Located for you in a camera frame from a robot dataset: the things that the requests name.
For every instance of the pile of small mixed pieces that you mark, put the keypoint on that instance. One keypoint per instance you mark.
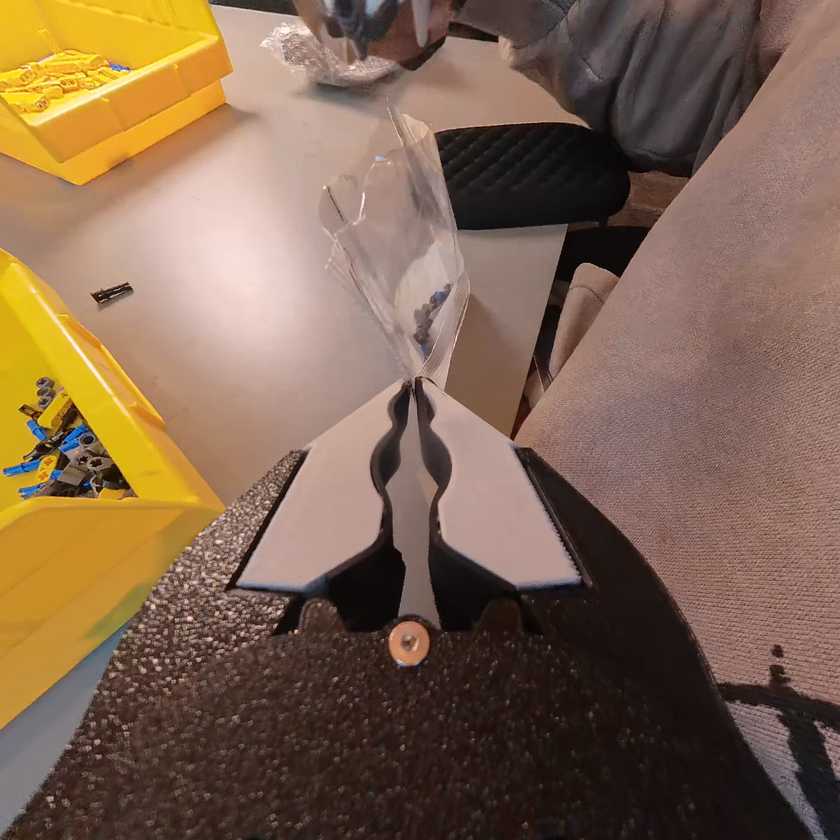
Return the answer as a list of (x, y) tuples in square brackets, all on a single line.
[(65, 453)]

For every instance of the grey desk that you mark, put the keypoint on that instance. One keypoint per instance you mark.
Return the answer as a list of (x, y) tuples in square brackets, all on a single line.
[(249, 262)]

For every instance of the person's right hand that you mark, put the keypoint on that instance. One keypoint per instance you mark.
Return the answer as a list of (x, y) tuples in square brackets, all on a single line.
[(407, 51)]

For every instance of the yellow plastic bin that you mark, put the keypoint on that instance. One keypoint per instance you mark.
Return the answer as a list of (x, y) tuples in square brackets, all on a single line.
[(151, 98), (79, 577)]

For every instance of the short black axle piece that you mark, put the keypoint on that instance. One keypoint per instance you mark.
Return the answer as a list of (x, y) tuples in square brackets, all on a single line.
[(111, 292)]

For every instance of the pile of yellow building parts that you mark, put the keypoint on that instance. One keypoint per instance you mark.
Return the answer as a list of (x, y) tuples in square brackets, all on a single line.
[(46, 82)]

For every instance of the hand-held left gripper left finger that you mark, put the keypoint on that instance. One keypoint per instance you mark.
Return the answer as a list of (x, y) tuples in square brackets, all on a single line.
[(315, 525)]

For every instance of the person's right forearm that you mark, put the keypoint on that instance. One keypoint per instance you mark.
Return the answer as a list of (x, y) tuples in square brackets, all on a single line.
[(623, 79)]

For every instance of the black chair armrest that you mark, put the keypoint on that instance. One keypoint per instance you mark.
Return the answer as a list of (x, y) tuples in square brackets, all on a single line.
[(525, 177)]

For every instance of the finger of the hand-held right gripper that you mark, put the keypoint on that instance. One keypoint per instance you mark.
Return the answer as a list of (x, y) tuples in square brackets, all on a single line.
[(422, 23), (328, 33)]

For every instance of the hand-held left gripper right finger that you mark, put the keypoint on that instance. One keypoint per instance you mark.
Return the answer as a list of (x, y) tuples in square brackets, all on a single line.
[(505, 525)]

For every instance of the clear plastic bag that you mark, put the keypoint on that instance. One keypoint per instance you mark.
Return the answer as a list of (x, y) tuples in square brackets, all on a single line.
[(308, 59), (400, 249)]

